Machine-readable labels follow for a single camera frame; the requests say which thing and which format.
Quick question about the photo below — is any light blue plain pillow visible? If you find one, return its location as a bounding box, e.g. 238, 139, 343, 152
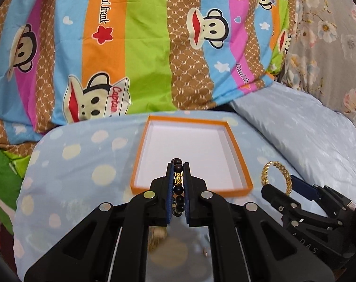
230, 83, 356, 202

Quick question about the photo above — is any orange shallow box lid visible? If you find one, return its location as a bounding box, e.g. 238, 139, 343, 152
130, 115, 253, 197

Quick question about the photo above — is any green cloth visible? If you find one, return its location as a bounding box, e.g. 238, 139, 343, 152
0, 149, 31, 234

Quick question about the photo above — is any gold chain bracelet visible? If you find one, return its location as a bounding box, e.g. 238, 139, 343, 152
260, 160, 293, 197

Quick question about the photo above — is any light blue planet pillow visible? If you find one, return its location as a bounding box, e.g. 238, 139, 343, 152
13, 111, 304, 281

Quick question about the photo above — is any dark bead bracelet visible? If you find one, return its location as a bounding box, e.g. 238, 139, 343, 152
169, 158, 186, 215

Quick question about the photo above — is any colourful monkey print quilt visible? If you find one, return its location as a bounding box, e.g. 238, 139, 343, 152
0, 0, 296, 156

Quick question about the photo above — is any grey floral bed sheet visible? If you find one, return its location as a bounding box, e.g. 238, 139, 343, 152
279, 0, 356, 128

